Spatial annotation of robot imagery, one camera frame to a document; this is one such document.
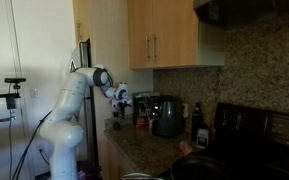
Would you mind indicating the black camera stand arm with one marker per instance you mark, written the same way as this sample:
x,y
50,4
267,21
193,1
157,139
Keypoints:
x,y
4,96

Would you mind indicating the stainless steel refrigerator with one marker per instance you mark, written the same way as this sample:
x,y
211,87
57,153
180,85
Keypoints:
x,y
84,50

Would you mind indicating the wooden cabinet above refrigerator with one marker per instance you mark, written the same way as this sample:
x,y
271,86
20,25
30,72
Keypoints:
x,y
81,13

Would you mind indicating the wooden base cabinet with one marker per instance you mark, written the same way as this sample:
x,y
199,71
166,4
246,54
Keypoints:
x,y
112,163

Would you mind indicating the white light switch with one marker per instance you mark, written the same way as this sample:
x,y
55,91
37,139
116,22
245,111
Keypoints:
x,y
34,93

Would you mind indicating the white labelled container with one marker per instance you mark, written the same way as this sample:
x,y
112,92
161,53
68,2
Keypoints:
x,y
202,138

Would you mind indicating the black range hood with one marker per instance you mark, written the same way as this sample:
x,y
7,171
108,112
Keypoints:
x,y
244,11

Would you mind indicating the tall dark glass bottle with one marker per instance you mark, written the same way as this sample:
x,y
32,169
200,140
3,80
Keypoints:
x,y
197,120

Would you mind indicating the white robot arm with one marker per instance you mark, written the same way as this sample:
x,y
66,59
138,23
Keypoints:
x,y
67,106

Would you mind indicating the black electric kettle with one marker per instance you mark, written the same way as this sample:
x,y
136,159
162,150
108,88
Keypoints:
x,y
168,116

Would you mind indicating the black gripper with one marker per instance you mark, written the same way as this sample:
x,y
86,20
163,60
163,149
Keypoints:
x,y
124,104

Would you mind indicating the black stove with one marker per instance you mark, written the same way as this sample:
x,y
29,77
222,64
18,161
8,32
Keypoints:
x,y
260,140

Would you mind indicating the black camera bar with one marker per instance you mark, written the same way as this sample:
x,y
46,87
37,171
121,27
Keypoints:
x,y
15,80

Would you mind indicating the black frying pan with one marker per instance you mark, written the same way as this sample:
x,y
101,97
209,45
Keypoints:
x,y
200,168

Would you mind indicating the wooden wall cabinet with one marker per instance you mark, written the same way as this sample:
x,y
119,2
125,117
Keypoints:
x,y
170,33

